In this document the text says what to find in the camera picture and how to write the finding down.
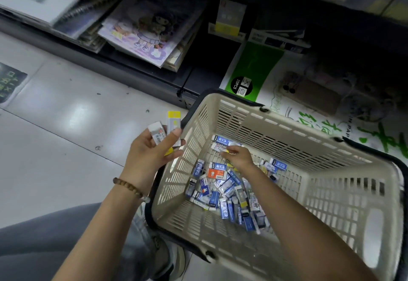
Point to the person's left hand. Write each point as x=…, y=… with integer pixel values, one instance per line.
x=145, y=159

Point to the person's right hand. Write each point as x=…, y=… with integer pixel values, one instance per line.
x=242, y=159

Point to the pile of mixed packaged erasers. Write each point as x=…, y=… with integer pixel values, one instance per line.
x=220, y=175

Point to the beige plastic shopping basket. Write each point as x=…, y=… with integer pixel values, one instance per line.
x=318, y=169

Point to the person's right forearm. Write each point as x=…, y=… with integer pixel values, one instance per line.
x=302, y=233

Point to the person's left forearm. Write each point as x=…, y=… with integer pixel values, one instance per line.
x=95, y=239

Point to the person's left shoe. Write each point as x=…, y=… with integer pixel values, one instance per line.
x=172, y=258

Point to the dark metal shelf unit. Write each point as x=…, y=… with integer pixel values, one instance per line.
x=127, y=73

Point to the green and white paper pack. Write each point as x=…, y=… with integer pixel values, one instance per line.
x=258, y=64

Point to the purple cartoon cover book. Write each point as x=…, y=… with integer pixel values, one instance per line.
x=143, y=32

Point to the green lettered floor sign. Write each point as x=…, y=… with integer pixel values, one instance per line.
x=9, y=81

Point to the spiral sketch pad stack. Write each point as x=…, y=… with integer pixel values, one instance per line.
x=47, y=3

